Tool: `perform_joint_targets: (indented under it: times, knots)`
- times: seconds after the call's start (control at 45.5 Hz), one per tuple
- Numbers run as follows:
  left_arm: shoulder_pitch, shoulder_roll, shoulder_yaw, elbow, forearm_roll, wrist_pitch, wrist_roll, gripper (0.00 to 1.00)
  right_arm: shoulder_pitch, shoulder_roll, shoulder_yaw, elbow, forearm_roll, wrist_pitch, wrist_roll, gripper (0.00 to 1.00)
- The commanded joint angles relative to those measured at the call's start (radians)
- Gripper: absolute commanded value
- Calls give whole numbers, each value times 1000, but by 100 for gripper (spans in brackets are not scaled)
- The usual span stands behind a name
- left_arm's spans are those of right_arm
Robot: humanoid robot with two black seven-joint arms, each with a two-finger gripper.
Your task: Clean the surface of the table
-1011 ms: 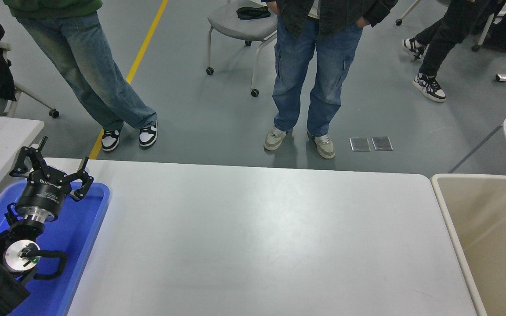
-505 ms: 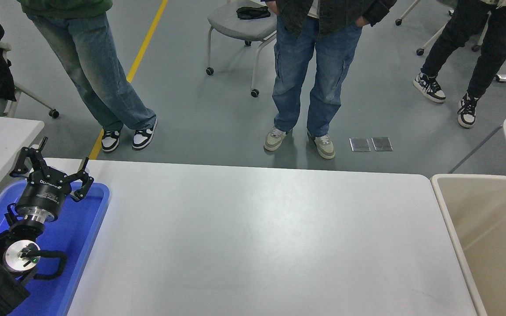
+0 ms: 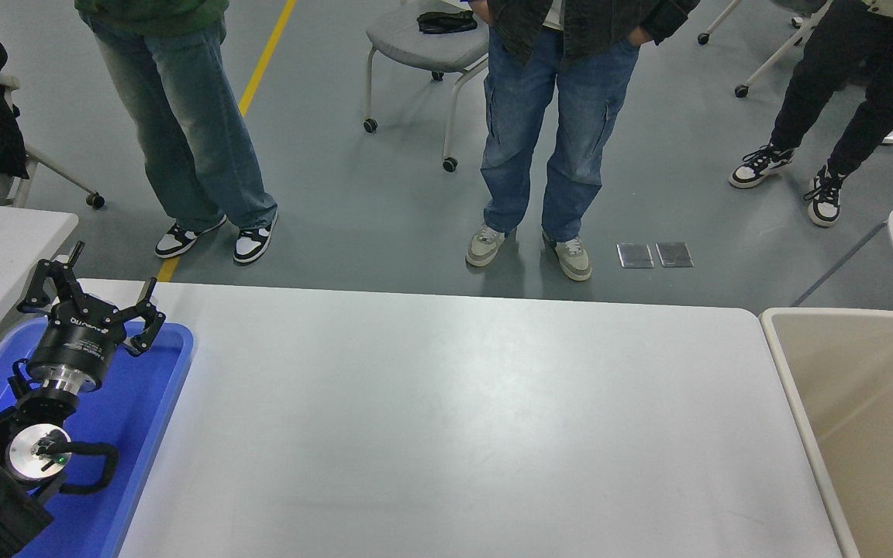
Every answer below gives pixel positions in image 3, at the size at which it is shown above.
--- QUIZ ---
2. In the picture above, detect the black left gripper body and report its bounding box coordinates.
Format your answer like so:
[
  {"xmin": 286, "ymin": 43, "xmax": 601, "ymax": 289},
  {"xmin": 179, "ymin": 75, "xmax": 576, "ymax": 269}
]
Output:
[{"xmin": 26, "ymin": 307, "xmax": 128, "ymax": 382}]

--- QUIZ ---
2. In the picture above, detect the white-framed wheeled chair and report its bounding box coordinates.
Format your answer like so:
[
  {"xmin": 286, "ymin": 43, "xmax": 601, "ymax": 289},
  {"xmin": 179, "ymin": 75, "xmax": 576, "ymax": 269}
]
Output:
[{"xmin": 0, "ymin": 76, "xmax": 105, "ymax": 210}]

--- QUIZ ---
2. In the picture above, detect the blue plastic tray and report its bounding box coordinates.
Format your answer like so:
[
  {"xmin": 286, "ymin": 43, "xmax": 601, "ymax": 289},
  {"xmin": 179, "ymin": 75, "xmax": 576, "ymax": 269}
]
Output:
[{"xmin": 0, "ymin": 318, "xmax": 195, "ymax": 558}]

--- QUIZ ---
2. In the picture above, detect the large pale bin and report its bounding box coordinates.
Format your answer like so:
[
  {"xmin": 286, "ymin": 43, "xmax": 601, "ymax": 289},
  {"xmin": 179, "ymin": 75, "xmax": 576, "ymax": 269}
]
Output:
[{"xmin": 759, "ymin": 307, "xmax": 893, "ymax": 558}]

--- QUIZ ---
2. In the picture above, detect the person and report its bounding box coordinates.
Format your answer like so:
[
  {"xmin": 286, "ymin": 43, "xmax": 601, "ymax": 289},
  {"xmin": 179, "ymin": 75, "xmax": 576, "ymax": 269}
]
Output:
[
  {"xmin": 465, "ymin": 0, "xmax": 702, "ymax": 282},
  {"xmin": 74, "ymin": 0, "xmax": 279, "ymax": 266},
  {"xmin": 728, "ymin": 0, "xmax": 893, "ymax": 228}
]

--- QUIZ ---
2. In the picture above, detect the grey wheeled chair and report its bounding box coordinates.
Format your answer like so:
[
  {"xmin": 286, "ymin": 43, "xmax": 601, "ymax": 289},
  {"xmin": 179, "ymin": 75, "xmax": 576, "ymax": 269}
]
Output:
[{"xmin": 363, "ymin": 0, "xmax": 494, "ymax": 173}]

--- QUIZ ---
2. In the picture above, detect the metal floor plate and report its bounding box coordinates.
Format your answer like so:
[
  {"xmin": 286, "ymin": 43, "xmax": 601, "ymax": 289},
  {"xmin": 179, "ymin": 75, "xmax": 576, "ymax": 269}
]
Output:
[
  {"xmin": 655, "ymin": 241, "xmax": 694, "ymax": 268},
  {"xmin": 616, "ymin": 243, "xmax": 655, "ymax": 269}
]

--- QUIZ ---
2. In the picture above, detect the small black pouch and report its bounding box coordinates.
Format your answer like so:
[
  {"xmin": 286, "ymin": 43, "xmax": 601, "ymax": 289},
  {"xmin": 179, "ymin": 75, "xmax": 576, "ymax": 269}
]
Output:
[{"xmin": 417, "ymin": 10, "xmax": 480, "ymax": 35}]

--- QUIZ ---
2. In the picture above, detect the white-legged wheeled chair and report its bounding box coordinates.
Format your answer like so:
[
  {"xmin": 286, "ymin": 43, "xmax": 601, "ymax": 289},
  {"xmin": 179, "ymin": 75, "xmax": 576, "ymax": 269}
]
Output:
[{"xmin": 697, "ymin": 0, "xmax": 835, "ymax": 98}]

